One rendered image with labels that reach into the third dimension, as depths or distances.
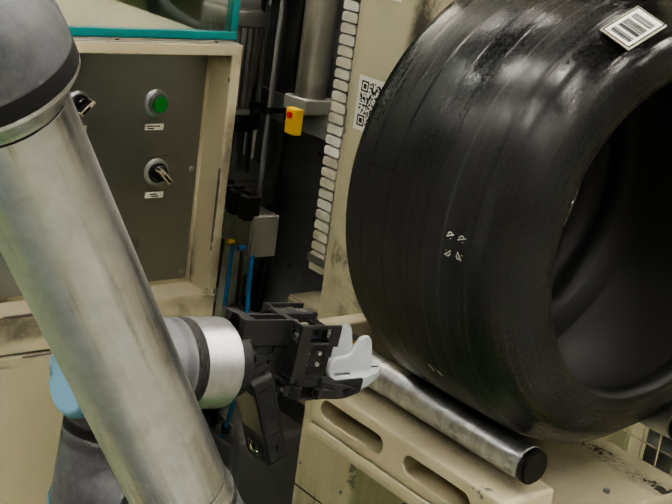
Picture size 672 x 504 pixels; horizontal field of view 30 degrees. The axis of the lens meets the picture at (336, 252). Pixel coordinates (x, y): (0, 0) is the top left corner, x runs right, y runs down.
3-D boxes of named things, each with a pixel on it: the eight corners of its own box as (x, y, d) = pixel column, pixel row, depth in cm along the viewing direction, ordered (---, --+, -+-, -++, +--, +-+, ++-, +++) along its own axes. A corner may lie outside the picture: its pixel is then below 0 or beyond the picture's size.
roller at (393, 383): (345, 334, 168) (367, 344, 171) (330, 364, 168) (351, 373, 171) (534, 446, 142) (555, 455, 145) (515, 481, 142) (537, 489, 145)
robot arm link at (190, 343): (34, 402, 117) (51, 301, 116) (149, 397, 126) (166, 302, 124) (81, 441, 111) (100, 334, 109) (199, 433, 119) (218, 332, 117)
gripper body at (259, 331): (349, 327, 128) (255, 327, 120) (330, 404, 130) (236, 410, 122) (305, 301, 134) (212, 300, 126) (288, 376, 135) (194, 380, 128)
